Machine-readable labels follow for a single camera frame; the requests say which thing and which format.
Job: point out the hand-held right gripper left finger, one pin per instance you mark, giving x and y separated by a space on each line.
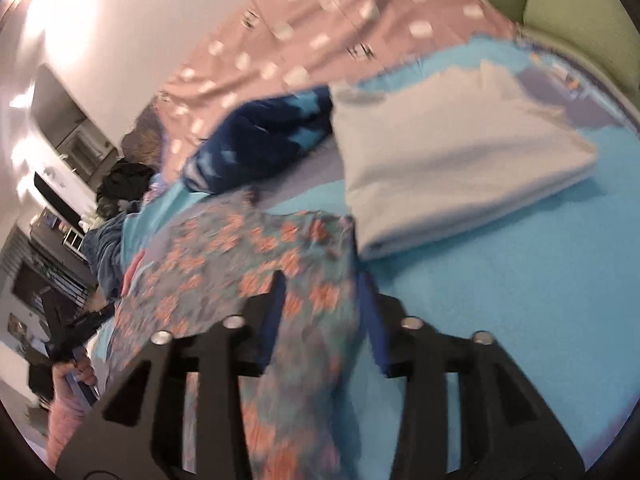
270 335

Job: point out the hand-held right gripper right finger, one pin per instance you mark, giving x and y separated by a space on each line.
372 325

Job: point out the floral knit garment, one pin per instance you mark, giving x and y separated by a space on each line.
215 255

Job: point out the person's left forearm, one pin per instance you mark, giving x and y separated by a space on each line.
65 430

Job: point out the black clothes pile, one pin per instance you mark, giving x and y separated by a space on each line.
125 180

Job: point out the person's left hand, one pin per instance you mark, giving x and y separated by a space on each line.
67 372

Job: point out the folded pink cloth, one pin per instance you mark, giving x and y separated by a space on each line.
129 275

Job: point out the dark blue blanket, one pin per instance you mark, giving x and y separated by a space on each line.
105 255

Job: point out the blue purple bed sheet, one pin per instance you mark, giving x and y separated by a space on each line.
500 285

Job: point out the folded white cloth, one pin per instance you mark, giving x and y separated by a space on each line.
450 160

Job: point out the navy star blanket roll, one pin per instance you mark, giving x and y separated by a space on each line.
250 145

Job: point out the pink polka dot sheet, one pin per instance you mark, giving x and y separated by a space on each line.
325 25

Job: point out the large green pillow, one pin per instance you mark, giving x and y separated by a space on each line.
585 25

